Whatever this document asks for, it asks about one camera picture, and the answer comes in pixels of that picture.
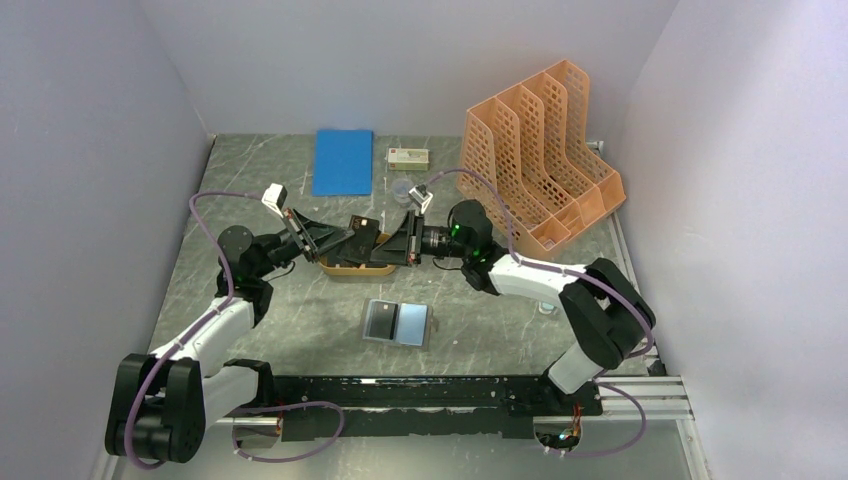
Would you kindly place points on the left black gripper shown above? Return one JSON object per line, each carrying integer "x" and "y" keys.
{"x": 317, "y": 236}

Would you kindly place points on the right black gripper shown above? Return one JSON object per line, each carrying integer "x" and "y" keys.
{"x": 404, "y": 245}

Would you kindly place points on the orange oval tray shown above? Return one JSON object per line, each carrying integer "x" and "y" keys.
{"x": 337, "y": 270}

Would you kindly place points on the black VIP card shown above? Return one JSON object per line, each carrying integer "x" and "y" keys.
{"x": 380, "y": 320}

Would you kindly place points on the grey card holder wallet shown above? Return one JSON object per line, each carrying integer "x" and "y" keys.
{"x": 399, "y": 324}

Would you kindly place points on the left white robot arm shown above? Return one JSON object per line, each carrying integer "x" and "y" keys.
{"x": 164, "y": 401}

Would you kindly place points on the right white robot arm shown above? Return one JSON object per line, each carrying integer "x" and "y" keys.
{"x": 607, "y": 315}

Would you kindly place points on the small clear plastic cup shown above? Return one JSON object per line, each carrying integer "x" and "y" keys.
{"x": 400, "y": 189}

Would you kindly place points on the blue notebook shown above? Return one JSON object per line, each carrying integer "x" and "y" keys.
{"x": 343, "y": 163}

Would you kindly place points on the small red white box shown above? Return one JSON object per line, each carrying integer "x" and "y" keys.
{"x": 407, "y": 159}

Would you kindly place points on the orange mesh file organizer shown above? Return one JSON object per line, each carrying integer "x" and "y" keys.
{"x": 526, "y": 158}

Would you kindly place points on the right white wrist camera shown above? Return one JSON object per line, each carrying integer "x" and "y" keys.
{"x": 420, "y": 198}

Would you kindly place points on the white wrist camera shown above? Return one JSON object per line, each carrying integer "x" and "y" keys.
{"x": 274, "y": 198}
{"x": 420, "y": 198}

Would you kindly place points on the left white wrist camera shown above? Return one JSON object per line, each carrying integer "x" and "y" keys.
{"x": 274, "y": 198}

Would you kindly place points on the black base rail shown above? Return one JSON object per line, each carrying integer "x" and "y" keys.
{"x": 334, "y": 420}

